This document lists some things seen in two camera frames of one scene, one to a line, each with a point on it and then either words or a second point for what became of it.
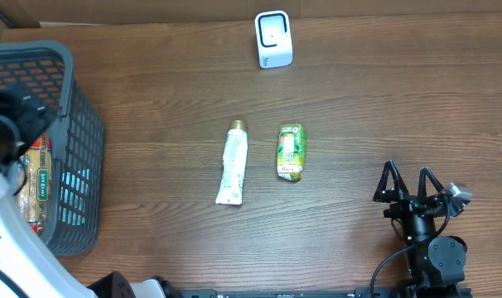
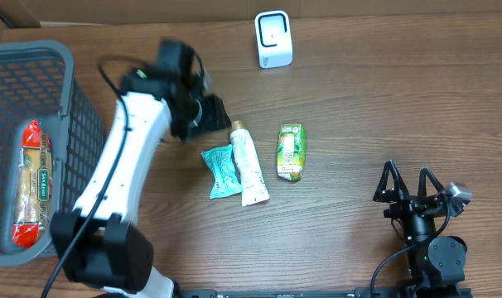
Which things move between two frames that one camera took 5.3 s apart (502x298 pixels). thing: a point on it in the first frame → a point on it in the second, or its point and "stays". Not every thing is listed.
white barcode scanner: (273, 39) stays
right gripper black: (416, 203) stays
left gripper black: (32, 117) → (219, 121)
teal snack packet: (74, 195) → (225, 172)
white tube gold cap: (235, 158) → (253, 188)
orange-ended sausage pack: (35, 188) stays
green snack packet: (292, 151) stays
